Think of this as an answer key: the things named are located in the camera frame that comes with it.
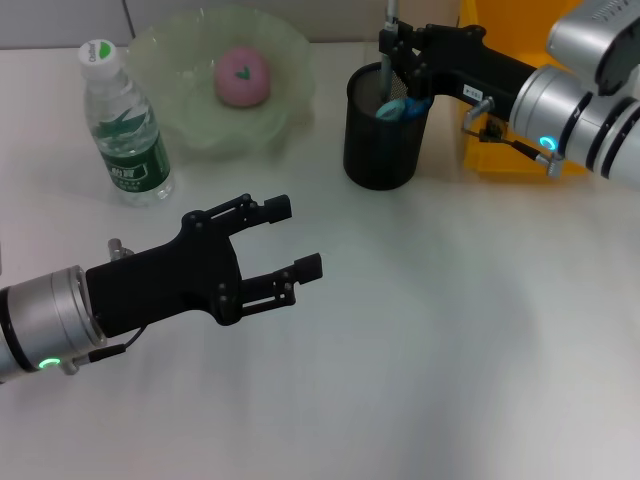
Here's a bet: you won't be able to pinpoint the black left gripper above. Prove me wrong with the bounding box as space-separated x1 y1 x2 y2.
84 193 325 340

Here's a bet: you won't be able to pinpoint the black mesh pen holder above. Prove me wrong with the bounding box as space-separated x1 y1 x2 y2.
343 62 432 191

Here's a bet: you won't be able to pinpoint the left gripper cable with plug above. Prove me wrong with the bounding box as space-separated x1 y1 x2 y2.
59 238 150 376

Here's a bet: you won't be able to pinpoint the gripper cable with plug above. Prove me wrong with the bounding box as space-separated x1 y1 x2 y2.
59 238 150 376
461 96 567 179

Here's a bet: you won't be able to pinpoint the pink toy peach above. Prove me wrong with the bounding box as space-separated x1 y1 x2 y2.
213 44 273 109

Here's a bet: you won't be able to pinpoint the blue teal scissors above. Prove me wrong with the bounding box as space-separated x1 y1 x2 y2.
374 97 434 122

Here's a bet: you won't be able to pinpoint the right gripper cable with plug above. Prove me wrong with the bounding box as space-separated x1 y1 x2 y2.
461 96 567 179

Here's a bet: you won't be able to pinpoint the silver grey pen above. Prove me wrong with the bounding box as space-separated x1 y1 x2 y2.
378 0 402 102

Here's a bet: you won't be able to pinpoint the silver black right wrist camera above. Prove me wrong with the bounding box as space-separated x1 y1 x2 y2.
546 0 640 97

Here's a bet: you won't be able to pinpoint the green glass fruit plate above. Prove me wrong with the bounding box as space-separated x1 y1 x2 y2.
124 5 318 162

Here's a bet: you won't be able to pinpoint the yellow plastic bin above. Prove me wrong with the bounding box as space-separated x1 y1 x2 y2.
458 0 595 177

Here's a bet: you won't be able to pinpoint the clear green-label water bottle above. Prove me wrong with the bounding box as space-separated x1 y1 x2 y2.
77 38 177 209

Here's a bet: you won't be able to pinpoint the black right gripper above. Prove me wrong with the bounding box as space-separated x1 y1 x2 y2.
378 22 540 110

